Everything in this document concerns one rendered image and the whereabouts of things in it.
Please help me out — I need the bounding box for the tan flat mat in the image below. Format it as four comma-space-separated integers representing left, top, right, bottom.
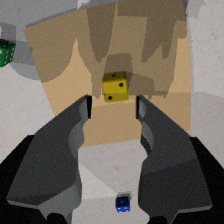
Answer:
24, 0, 191, 147

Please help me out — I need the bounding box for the blue die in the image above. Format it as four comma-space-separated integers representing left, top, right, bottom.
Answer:
116, 196, 130, 212

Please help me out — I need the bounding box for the green die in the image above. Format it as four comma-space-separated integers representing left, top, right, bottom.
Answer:
0, 39, 16, 68

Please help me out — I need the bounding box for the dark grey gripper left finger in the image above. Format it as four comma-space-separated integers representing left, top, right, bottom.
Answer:
0, 95, 92, 224

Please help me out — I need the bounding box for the yellow die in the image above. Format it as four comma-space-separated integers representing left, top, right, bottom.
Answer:
102, 71, 129, 103

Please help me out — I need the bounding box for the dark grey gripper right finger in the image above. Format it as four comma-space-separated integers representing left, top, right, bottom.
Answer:
136, 95, 224, 224

